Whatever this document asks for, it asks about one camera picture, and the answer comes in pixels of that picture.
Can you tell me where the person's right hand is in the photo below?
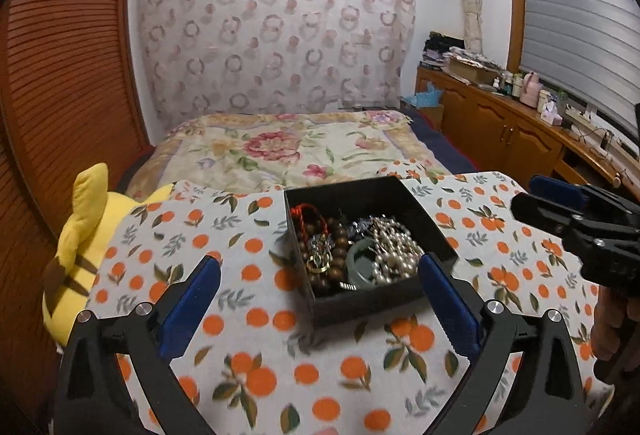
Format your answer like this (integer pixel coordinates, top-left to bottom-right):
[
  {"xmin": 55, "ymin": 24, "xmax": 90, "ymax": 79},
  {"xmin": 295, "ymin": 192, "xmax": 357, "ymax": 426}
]
[{"xmin": 591, "ymin": 287, "xmax": 640, "ymax": 361}]

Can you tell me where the circle pattern sheer curtain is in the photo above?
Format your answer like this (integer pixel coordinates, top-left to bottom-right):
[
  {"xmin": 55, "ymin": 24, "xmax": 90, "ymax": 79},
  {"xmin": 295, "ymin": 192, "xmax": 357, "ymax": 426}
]
[{"xmin": 138, "ymin": 0, "xmax": 416, "ymax": 129}]

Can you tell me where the yellow plush toy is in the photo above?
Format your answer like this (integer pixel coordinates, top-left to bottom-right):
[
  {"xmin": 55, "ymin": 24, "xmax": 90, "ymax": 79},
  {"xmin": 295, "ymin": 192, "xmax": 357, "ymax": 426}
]
[{"xmin": 42, "ymin": 163, "xmax": 172, "ymax": 348}]

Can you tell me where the red cord bracelet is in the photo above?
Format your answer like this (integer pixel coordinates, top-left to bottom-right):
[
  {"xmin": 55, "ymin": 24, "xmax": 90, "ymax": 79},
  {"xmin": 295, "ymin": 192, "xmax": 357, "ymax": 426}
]
[{"xmin": 290, "ymin": 202, "xmax": 329, "ymax": 236}]

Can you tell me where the black jewelry box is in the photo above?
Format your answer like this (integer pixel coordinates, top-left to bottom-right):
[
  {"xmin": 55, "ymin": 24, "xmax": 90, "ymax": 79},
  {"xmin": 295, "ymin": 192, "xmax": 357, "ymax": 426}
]
[{"xmin": 284, "ymin": 177, "xmax": 458, "ymax": 329}]

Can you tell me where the stack of folded clothes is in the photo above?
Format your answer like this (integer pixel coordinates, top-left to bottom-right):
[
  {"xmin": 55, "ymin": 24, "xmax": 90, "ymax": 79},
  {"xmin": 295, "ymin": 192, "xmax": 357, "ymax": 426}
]
[{"xmin": 420, "ymin": 31, "xmax": 465, "ymax": 71}]

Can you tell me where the wooden sideboard cabinet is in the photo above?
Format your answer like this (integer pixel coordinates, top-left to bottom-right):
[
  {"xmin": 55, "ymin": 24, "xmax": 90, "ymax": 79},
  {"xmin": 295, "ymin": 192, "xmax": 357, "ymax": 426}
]
[{"xmin": 416, "ymin": 66, "xmax": 639, "ymax": 200}]

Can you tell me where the pink tissue box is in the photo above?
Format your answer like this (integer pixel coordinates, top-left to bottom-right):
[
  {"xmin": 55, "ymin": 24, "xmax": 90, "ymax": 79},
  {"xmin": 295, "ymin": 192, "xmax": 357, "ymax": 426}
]
[{"xmin": 540, "ymin": 101, "xmax": 563, "ymax": 126}]

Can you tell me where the gold ring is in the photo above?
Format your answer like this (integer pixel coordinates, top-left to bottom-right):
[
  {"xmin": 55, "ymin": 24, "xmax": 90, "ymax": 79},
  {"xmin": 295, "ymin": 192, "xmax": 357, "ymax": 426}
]
[{"xmin": 305, "ymin": 254, "xmax": 332, "ymax": 275}]

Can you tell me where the brown louvered wardrobe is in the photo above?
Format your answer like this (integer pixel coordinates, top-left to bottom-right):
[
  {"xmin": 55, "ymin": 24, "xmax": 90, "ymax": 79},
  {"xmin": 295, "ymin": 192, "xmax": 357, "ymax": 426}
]
[{"xmin": 1, "ymin": 0, "xmax": 150, "ymax": 434}]

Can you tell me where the grey window blind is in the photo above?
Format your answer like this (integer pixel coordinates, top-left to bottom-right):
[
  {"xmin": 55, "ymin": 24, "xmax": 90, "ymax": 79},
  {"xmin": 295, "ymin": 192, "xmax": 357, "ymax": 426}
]
[{"xmin": 521, "ymin": 0, "xmax": 639, "ymax": 135}]

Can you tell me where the pink thermos bottle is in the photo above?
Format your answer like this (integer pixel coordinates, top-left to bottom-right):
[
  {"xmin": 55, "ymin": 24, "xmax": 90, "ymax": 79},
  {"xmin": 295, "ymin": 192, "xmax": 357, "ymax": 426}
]
[{"xmin": 520, "ymin": 72, "xmax": 542, "ymax": 109}]

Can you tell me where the pale green jade bangle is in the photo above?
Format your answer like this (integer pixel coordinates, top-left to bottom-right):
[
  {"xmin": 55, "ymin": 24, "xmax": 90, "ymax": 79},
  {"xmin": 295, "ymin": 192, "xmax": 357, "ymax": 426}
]
[{"xmin": 346, "ymin": 238, "xmax": 375, "ymax": 290}]

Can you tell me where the floral bed quilt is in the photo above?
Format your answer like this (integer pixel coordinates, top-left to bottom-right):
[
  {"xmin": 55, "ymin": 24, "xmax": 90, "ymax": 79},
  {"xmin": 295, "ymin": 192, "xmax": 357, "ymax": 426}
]
[{"xmin": 127, "ymin": 110, "xmax": 449, "ymax": 201}]

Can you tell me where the orange print table cloth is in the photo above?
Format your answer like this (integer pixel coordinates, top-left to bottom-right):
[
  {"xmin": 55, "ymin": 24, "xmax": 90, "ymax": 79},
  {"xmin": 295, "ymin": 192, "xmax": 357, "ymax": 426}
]
[{"xmin": 88, "ymin": 163, "xmax": 613, "ymax": 434}]

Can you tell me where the white pearl necklace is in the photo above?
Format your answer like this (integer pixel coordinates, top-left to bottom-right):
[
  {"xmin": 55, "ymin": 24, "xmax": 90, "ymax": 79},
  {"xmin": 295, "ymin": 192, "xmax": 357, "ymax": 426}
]
[{"xmin": 366, "ymin": 214, "xmax": 426, "ymax": 287}]

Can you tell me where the brown wooden bead bracelet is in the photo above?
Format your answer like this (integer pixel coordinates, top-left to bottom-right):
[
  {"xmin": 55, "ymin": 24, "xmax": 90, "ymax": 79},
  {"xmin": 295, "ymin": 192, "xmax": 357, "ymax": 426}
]
[{"xmin": 295, "ymin": 216, "xmax": 357, "ymax": 291}]

